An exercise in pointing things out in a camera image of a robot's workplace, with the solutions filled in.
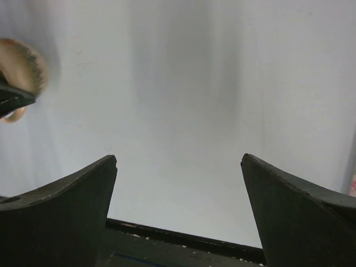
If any floral tray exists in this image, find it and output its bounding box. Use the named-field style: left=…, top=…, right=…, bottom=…
left=349, top=173, right=356, bottom=197

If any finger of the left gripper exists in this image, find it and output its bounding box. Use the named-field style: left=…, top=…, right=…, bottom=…
left=1, top=81, right=37, bottom=117

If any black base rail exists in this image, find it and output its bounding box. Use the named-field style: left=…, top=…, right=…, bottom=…
left=96, top=219, right=266, bottom=266

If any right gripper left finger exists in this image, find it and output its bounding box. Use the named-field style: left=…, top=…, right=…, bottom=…
left=1, top=155, right=117, bottom=266

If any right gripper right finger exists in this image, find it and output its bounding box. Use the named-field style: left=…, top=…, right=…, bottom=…
left=241, top=154, right=355, bottom=266

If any cream mug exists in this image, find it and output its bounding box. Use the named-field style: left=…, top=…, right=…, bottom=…
left=1, top=38, right=49, bottom=123

